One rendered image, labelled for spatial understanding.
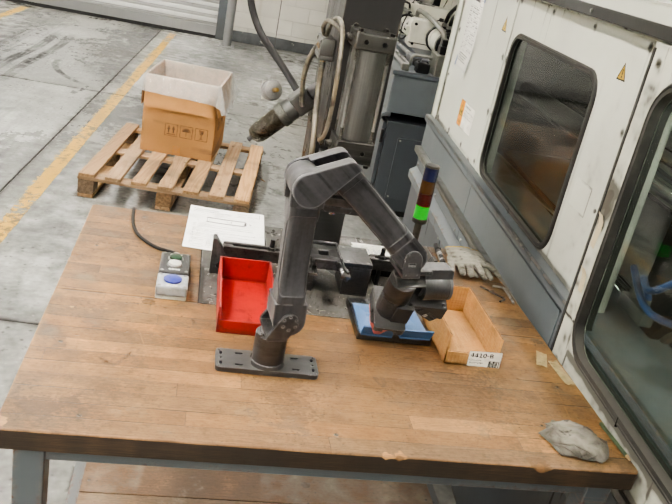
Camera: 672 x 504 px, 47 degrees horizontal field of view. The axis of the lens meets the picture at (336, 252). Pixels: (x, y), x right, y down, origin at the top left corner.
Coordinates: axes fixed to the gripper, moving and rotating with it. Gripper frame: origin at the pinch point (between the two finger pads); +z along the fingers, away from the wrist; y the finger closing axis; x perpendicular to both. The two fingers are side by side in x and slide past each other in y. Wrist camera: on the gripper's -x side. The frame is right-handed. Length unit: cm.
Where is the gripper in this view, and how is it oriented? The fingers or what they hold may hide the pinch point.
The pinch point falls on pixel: (377, 330)
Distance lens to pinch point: 164.7
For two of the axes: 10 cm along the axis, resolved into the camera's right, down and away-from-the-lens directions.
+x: -9.7, -1.4, -1.7
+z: -2.2, 5.8, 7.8
